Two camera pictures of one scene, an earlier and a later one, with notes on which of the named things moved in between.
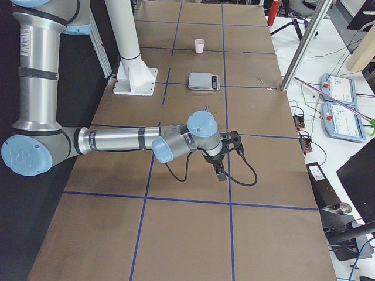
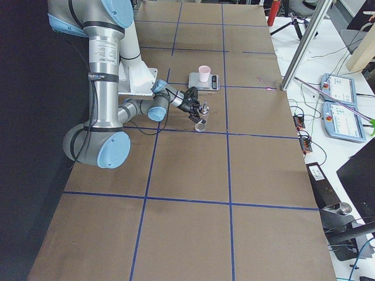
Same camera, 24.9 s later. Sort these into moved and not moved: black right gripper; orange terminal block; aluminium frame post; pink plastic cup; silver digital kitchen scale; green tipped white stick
Moved: pink plastic cup; black right gripper
Not moved: aluminium frame post; orange terminal block; green tipped white stick; silver digital kitchen scale
